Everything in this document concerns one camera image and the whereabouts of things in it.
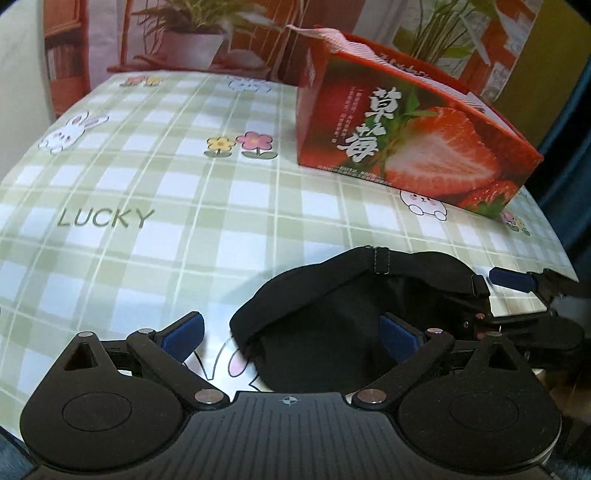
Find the green checkered tablecloth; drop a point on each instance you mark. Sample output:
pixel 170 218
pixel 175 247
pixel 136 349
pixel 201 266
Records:
pixel 138 184

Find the printed room backdrop cloth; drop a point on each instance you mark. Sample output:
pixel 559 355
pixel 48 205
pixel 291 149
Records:
pixel 92 46

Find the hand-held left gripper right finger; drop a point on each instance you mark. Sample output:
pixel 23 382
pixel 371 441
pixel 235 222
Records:
pixel 398 338

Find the black cap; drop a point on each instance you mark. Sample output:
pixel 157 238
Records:
pixel 332 318

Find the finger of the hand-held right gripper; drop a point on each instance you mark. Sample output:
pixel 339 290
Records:
pixel 545 334
pixel 510 278

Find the pink striped cloth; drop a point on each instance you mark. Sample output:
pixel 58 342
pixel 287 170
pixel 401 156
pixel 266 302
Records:
pixel 341 41

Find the red strawberry cardboard box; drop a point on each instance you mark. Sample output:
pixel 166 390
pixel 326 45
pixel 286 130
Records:
pixel 415 147

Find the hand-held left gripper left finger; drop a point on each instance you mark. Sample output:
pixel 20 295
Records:
pixel 184 333

